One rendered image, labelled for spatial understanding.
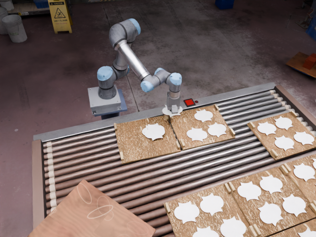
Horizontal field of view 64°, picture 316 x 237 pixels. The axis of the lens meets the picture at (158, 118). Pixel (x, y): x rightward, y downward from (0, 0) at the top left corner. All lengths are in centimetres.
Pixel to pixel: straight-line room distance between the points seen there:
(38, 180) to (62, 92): 218
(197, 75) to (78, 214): 297
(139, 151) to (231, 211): 68
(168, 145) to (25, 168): 176
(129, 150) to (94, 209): 49
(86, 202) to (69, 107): 216
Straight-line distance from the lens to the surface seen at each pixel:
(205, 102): 213
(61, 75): 406
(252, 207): 165
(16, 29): 498
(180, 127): 187
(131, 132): 183
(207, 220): 154
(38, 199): 166
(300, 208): 176
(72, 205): 148
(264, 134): 201
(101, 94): 207
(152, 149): 173
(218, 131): 190
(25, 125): 344
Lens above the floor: 234
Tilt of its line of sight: 47 degrees down
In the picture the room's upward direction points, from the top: 3 degrees clockwise
